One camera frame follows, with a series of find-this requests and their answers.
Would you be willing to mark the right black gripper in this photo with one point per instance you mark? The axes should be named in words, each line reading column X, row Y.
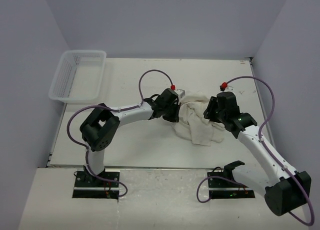
column 208, row 113

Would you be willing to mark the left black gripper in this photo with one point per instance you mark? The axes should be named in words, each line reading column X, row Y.
column 174, row 117

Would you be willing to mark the cream white t shirt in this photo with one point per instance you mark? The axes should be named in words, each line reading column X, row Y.
column 192, row 125

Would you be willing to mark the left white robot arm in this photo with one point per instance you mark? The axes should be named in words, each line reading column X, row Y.
column 100, row 126

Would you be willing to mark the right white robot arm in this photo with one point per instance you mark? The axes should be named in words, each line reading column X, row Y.
column 282, row 186

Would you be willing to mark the white plastic basket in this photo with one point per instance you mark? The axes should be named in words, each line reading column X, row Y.
column 78, row 77

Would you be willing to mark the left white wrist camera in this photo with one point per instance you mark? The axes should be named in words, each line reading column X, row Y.
column 181, row 93

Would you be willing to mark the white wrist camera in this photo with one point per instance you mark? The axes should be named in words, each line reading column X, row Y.
column 225, row 87
column 181, row 93

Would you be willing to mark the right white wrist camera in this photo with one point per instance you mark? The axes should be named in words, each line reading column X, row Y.
column 225, row 87

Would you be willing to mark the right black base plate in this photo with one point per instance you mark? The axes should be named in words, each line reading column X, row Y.
column 221, row 189

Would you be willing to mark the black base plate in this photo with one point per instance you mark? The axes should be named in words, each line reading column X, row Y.
column 87, row 187
column 221, row 189

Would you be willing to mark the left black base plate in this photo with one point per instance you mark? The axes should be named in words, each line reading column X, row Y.
column 87, row 187

